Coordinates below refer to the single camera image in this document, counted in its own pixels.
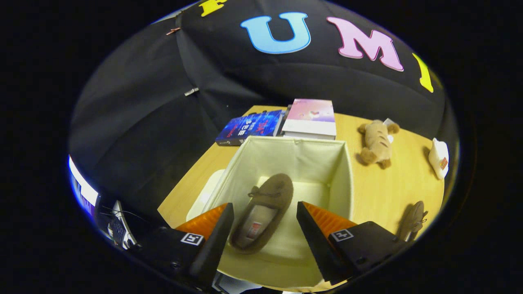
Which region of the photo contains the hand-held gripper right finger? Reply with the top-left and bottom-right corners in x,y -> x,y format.
296,201 -> 410,286

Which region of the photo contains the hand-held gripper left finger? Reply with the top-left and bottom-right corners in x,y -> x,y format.
136,203 -> 235,290

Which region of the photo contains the fabric storage box lid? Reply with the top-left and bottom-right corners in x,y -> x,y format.
186,169 -> 226,222

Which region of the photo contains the brown suede shoe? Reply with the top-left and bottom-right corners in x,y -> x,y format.
396,200 -> 429,242
228,173 -> 295,254

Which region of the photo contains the cream fabric storage box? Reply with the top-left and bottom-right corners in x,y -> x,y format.
202,136 -> 355,288

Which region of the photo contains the open laptop computer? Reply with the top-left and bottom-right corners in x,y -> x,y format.
67,155 -> 139,250

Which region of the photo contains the brown plush toy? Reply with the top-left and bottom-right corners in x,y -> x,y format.
357,119 -> 401,170

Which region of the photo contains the blue cover book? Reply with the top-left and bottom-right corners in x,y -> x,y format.
215,109 -> 285,147

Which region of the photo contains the pink cover book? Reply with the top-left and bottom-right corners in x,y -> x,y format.
282,98 -> 337,137

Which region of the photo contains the black backdrop cloth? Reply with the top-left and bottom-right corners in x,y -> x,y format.
67,0 -> 458,229

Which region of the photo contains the white toy with red label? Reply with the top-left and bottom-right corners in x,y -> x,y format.
428,138 -> 450,180

